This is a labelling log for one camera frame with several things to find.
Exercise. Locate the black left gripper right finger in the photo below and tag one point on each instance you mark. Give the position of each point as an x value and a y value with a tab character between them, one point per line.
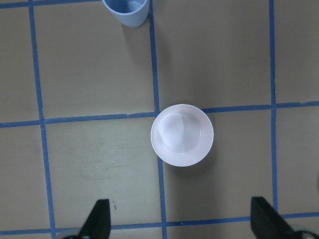
266	223

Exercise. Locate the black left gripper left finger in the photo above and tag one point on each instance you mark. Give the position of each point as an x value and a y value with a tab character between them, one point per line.
98	223

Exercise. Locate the blue cup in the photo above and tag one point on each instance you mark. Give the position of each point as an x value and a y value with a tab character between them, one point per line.
131	13

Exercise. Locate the pink bowl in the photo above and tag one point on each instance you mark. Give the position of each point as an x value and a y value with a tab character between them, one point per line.
182	135

